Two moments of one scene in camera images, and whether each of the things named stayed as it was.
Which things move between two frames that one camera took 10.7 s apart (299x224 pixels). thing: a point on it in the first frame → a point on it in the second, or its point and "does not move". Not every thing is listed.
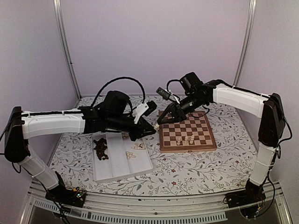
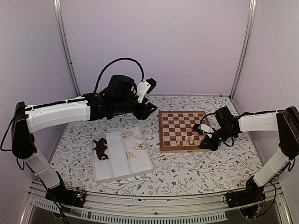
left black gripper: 143,124 → 145,111
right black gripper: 180,117 → 206,140
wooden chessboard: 194,134 does not move
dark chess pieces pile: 100,148 does not move
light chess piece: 186,142 does not move
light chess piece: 192,138 does not move
